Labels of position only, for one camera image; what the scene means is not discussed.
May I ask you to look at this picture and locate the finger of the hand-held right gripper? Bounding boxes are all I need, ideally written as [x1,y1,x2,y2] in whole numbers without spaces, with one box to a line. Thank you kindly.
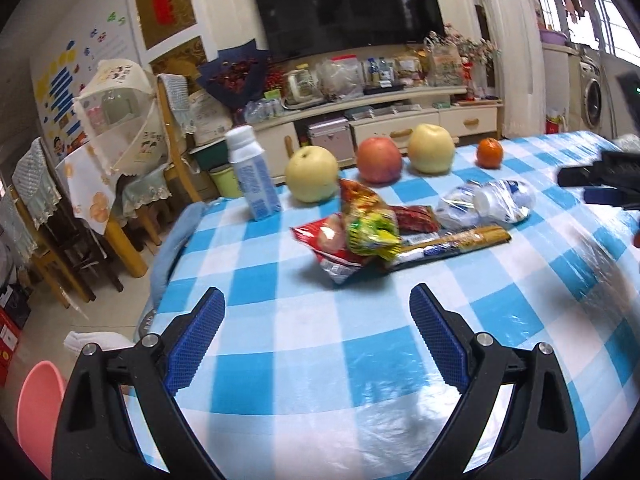
[557,162,608,188]
[584,186,640,211]

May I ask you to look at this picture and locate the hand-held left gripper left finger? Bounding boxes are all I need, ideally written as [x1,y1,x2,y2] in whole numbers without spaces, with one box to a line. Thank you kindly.
[51,286,227,480]

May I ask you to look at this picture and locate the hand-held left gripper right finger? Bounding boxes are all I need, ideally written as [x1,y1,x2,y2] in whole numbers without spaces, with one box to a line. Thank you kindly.
[409,282,582,480]

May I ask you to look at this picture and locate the long gold dark packet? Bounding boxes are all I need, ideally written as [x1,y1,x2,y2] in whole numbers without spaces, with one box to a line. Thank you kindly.
[382,226,512,273]

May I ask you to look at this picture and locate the shiny red wrapper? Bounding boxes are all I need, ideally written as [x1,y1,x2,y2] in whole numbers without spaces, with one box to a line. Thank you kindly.
[387,205,441,235]

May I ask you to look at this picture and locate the yellow green snack packet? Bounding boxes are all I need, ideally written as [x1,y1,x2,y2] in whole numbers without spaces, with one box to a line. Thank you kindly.
[339,177,403,261]

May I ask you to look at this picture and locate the pink plastic bin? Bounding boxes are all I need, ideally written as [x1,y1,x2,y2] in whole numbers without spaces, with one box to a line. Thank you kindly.
[17,362,68,478]

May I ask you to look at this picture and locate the crumpled clear plastic bag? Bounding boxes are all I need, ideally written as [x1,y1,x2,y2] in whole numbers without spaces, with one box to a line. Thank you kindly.
[472,179,537,223]

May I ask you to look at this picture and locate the white washing machine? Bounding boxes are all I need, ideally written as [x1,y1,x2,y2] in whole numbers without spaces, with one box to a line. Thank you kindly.
[580,57,613,136]

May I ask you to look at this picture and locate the orange tangerine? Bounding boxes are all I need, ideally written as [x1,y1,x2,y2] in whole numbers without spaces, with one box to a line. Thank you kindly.
[476,137,504,169]

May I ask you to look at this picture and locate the blue fleece blanket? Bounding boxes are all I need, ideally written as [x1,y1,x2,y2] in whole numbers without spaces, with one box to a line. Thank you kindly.
[150,202,206,306]

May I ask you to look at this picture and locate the white lace cover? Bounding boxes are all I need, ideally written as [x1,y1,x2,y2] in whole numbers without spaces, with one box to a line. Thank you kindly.
[465,0,548,138]

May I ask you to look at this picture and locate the beige cushion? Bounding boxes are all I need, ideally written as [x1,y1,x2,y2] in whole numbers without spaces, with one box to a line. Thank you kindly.
[64,330,136,356]

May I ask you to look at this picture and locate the blue white checkered tablecloth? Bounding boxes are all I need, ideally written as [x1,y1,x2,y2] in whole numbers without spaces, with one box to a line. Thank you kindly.
[137,130,640,480]

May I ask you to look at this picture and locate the crumpled clear plastic packaging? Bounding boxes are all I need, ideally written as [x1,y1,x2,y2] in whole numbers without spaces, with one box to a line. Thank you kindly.
[437,184,483,233]

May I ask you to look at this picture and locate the red snack packet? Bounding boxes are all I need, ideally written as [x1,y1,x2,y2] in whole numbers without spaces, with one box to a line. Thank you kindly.
[291,212,371,286]

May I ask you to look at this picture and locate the red figurine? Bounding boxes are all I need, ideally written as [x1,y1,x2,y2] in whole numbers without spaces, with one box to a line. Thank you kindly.
[461,57,476,101]

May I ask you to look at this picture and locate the yellow pear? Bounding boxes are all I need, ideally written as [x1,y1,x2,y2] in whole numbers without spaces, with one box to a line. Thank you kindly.
[285,145,341,204]
[407,123,456,176]

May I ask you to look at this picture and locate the pink artificial flowers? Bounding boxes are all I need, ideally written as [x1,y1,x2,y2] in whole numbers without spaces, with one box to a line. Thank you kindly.
[442,24,502,66]

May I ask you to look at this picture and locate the light green bin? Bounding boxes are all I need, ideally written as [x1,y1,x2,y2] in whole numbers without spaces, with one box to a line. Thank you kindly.
[207,162,246,200]

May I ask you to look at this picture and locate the printed plastic bag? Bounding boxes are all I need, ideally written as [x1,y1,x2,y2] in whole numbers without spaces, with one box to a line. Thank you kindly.
[424,35,466,87]

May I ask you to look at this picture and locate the white plastic bottle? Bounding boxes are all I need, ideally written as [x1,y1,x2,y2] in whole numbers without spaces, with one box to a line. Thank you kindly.
[225,125,283,222]

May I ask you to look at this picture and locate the red cardboard box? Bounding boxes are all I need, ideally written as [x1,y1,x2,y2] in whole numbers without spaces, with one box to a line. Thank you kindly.
[0,305,23,386]

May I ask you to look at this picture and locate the red apple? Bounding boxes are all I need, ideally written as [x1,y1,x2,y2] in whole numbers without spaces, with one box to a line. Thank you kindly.
[356,136,404,184]

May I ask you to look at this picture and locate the dining table with orange-print cloth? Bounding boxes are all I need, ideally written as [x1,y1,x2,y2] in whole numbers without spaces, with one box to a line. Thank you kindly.
[55,145,126,235]

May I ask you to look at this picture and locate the dark green tub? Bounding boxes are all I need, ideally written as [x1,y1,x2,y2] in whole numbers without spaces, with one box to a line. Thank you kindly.
[192,140,236,171]

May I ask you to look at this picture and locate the white TV stand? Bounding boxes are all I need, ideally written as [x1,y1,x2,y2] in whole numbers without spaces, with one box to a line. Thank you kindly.
[187,85,505,171]

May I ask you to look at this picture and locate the wooden chair with grey cover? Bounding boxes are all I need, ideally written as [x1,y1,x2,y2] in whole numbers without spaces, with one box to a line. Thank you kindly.
[11,137,96,306]
[0,185,41,266]

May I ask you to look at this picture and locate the white sack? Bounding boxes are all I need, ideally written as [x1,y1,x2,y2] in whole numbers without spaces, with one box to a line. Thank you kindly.
[190,90,233,146]

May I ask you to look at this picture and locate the silver case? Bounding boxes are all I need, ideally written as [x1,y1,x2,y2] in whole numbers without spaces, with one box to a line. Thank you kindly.
[307,117,353,166]

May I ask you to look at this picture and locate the wooden chair with blue cover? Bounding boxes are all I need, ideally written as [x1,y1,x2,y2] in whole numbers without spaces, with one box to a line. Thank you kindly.
[117,74,206,248]

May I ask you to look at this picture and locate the pack of water bottles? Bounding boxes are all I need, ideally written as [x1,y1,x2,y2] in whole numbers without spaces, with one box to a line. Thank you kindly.
[244,97,283,122]

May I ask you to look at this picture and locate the cream mesh food cover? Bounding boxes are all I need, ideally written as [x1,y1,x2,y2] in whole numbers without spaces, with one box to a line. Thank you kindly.
[72,59,173,178]

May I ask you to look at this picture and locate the clear container with red lid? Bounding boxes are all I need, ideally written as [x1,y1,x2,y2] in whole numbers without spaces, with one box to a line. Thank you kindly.
[316,55,365,98]

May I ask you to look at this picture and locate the dark blue flower bouquet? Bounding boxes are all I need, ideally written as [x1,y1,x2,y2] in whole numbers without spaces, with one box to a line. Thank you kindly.
[196,45,273,111]

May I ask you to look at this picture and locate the black flat television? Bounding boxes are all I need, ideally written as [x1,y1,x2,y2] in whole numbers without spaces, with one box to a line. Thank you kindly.
[249,0,447,62]

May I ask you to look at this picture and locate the wall poster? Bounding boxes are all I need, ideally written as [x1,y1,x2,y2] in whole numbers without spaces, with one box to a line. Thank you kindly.
[31,35,91,156]

